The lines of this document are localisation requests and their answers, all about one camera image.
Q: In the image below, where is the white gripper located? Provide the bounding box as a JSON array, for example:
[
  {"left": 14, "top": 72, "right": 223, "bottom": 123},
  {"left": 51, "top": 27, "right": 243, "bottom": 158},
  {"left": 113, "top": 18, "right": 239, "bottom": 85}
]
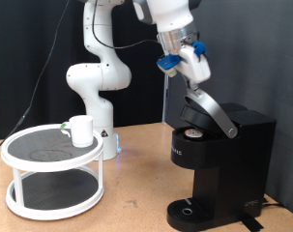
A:
[{"left": 178, "top": 46, "right": 212, "bottom": 92}]

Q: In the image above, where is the black Keurig coffee machine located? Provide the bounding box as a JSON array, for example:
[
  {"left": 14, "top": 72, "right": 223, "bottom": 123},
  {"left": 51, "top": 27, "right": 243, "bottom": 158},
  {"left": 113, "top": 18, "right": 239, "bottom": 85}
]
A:
[{"left": 166, "top": 88, "right": 278, "bottom": 232}]

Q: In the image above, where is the white mug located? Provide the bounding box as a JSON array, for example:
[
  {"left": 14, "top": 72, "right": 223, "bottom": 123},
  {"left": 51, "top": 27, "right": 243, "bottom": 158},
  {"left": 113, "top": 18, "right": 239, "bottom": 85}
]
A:
[{"left": 60, "top": 114, "right": 95, "bottom": 149}]

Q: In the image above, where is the grey backdrop panel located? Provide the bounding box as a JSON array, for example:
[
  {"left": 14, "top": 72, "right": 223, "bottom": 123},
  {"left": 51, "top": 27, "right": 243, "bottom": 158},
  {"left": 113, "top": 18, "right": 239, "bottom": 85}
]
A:
[{"left": 164, "top": 0, "right": 293, "bottom": 218}]

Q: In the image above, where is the black tape strip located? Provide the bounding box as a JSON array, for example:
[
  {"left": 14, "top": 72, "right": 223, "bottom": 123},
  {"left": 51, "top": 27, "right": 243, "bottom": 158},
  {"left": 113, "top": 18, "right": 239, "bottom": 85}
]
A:
[{"left": 239, "top": 214, "right": 265, "bottom": 232}]

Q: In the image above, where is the white two tier turntable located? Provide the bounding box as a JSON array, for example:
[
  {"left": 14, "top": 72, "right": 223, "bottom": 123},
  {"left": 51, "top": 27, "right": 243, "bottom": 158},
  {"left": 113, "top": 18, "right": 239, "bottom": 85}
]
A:
[{"left": 0, "top": 123, "right": 105, "bottom": 221}]

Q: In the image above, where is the black curtain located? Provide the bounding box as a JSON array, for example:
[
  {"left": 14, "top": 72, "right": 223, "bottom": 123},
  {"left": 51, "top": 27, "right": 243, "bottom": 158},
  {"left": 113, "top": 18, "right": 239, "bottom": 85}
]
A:
[{"left": 0, "top": 0, "right": 169, "bottom": 139}]

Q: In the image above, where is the wrist camera on blue mount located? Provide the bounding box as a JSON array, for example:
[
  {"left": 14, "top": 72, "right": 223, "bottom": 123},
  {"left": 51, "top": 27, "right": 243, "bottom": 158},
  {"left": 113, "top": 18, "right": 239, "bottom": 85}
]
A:
[{"left": 156, "top": 53, "right": 183, "bottom": 78}]

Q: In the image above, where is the blue cable clip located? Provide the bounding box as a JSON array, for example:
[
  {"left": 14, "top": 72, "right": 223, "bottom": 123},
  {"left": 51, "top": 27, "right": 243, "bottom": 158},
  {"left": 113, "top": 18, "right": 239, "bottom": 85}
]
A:
[{"left": 192, "top": 41, "right": 209, "bottom": 59}]

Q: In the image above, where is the black power cord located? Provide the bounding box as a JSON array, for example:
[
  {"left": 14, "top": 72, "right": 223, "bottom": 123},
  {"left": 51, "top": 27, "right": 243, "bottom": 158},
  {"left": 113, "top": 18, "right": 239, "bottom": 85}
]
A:
[{"left": 261, "top": 197, "right": 285, "bottom": 209}]

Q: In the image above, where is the black camera cable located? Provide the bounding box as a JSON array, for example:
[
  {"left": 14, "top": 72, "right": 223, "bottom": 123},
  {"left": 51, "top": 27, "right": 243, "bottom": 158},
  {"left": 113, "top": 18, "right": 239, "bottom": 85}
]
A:
[{"left": 0, "top": 0, "right": 161, "bottom": 158}]

